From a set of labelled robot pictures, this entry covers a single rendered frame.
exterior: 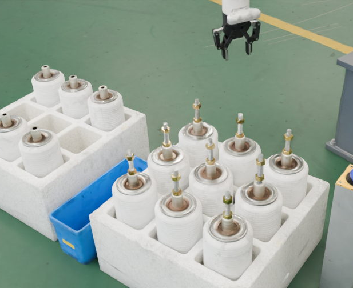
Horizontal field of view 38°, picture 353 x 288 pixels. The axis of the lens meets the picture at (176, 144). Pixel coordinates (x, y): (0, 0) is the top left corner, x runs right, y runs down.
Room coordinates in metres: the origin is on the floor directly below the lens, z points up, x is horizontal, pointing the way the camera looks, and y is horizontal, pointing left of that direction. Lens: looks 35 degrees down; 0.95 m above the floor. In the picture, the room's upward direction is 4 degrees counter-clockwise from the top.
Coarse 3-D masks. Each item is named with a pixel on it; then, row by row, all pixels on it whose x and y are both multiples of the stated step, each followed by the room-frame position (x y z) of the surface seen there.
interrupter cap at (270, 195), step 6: (246, 186) 0.81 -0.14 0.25; (252, 186) 0.81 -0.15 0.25; (270, 186) 0.80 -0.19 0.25; (240, 192) 0.79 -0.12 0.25; (246, 192) 0.79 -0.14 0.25; (252, 192) 0.79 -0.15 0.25; (264, 192) 0.79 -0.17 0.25; (270, 192) 0.79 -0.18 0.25; (276, 192) 0.78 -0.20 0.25; (246, 198) 0.77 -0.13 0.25; (252, 198) 0.77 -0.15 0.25; (258, 198) 0.77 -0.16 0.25; (264, 198) 0.77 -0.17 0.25; (270, 198) 0.77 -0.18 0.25; (276, 198) 0.77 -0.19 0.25; (252, 204) 0.75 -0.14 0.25; (258, 204) 0.75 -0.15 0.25; (264, 204) 0.75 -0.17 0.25; (270, 204) 0.75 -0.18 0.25
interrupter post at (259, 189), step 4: (256, 184) 0.78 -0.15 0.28; (260, 184) 0.78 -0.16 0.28; (264, 184) 0.78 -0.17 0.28; (256, 188) 0.78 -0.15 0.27; (260, 188) 0.78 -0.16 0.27; (264, 188) 0.78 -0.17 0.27; (256, 192) 0.78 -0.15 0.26; (260, 192) 0.78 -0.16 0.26; (256, 196) 0.78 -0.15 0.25; (260, 196) 0.78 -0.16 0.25
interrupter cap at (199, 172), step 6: (216, 162) 0.89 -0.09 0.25; (198, 168) 0.88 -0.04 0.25; (204, 168) 0.88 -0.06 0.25; (216, 168) 0.88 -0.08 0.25; (222, 168) 0.87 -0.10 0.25; (198, 174) 0.86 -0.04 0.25; (204, 174) 0.86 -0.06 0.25; (216, 174) 0.86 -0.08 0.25; (222, 174) 0.85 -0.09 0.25; (198, 180) 0.84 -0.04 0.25; (204, 180) 0.84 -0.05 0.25; (210, 180) 0.84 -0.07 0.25; (216, 180) 0.83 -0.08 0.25; (222, 180) 0.83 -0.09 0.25
